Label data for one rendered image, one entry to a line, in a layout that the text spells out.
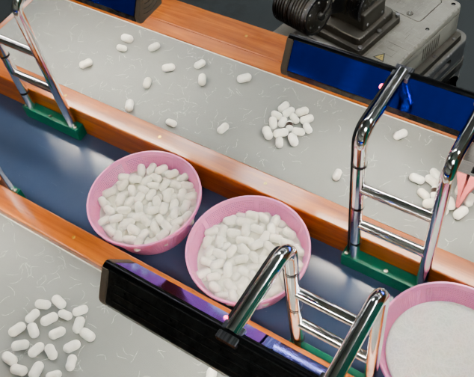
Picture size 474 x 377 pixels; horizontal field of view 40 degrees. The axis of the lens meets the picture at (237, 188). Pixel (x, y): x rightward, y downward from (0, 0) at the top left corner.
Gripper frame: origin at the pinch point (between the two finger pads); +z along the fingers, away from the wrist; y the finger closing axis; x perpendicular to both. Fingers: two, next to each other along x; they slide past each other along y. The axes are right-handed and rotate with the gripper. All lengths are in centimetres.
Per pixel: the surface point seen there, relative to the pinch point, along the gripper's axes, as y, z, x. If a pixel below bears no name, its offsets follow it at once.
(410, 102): -11.5, -16.2, -27.9
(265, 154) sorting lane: -44.7, 5.5, -2.5
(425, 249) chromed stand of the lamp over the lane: -0.3, 8.0, -21.9
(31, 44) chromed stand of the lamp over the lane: -96, -2, -31
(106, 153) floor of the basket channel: -85, 20, -7
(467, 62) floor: -30, -42, 137
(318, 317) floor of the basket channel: -15.7, 31.2, -16.2
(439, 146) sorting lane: -9.7, -9.5, 10.6
